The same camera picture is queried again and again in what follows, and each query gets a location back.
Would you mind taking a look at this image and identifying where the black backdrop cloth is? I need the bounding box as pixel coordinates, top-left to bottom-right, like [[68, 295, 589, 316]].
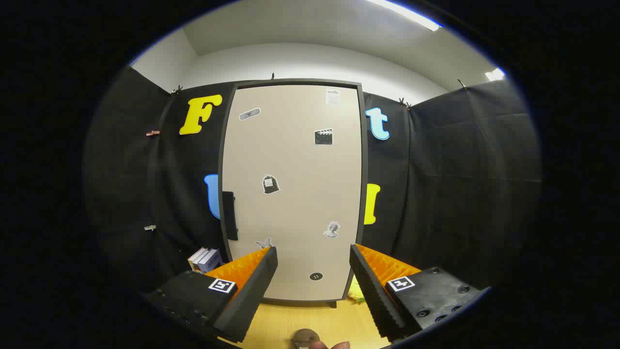
[[82, 65, 542, 311]]

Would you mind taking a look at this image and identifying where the blue book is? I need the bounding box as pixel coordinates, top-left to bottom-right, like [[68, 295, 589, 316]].
[[199, 249, 223, 274]]

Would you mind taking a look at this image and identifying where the grey shoe cabinet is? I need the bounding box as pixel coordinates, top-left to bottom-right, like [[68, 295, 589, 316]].
[[218, 79, 369, 308]]

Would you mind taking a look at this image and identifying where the long ceiling light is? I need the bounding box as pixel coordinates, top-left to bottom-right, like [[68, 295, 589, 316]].
[[367, 0, 442, 32]]

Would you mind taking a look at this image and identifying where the beige shoe cabinet door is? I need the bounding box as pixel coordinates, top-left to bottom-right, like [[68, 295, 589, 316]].
[[222, 85, 364, 302]]

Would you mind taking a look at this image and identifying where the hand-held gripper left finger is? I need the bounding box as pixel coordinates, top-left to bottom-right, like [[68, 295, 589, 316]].
[[145, 246, 279, 344]]

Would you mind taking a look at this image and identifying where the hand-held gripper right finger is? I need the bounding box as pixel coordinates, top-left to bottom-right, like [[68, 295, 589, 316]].
[[350, 244, 490, 342]]

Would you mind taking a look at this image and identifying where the yellow round cloth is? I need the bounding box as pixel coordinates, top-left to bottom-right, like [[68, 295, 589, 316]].
[[348, 275, 365, 303]]

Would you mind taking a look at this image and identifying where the black door handle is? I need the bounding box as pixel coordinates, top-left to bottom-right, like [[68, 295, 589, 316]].
[[222, 191, 239, 241]]

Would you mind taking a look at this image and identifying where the white book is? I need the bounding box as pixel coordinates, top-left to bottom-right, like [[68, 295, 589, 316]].
[[188, 247, 209, 272]]

